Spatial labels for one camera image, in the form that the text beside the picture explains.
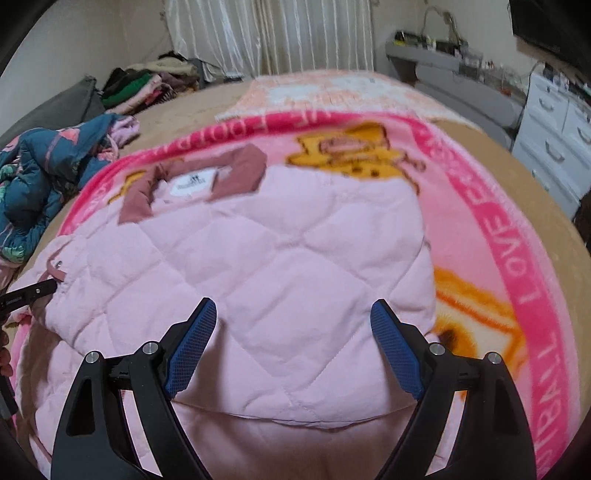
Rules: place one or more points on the white chest of drawers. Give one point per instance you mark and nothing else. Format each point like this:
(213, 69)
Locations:
(554, 134)

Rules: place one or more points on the pink quilted jacket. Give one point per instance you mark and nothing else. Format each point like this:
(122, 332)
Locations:
(258, 258)

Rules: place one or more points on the bed with tan sheet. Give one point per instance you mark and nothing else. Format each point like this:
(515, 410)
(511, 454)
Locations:
(198, 99)

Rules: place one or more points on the light pink garment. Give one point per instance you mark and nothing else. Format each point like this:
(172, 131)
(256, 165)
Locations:
(123, 131)

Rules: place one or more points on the blue floral jacket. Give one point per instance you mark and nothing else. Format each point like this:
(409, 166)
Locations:
(41, 170)

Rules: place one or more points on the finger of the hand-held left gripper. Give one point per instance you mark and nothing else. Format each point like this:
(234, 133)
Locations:
(27, 295)

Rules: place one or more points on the white striped curtain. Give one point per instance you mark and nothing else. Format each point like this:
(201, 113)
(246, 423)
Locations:
(272, 34)

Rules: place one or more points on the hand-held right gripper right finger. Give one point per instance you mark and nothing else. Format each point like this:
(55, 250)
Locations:
(392, 346)

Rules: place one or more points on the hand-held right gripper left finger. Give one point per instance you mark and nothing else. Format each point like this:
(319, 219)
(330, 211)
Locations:
(191, 344)

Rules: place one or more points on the person's left hand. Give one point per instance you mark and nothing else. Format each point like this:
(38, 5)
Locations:
(4, 362)

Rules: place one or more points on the grey cushion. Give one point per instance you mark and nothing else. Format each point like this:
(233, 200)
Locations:
(55, 108)

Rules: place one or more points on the pile of folded clothes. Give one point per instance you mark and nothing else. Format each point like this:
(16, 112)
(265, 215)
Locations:
(147, 83)

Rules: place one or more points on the pink printed blanket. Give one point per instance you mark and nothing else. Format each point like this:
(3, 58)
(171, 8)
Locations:
(471, 240)

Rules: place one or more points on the grey desk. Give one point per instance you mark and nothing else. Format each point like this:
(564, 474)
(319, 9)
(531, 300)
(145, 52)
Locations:
(461, 87)

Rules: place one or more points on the row of small desk items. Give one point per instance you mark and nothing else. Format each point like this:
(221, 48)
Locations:
(429, 42)

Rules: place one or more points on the peach patterned blanket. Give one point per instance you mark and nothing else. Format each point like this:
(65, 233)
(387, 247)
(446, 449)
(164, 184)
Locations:
(332, 90)

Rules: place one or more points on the black television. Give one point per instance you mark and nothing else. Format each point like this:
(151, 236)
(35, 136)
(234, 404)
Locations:
(554, 27)

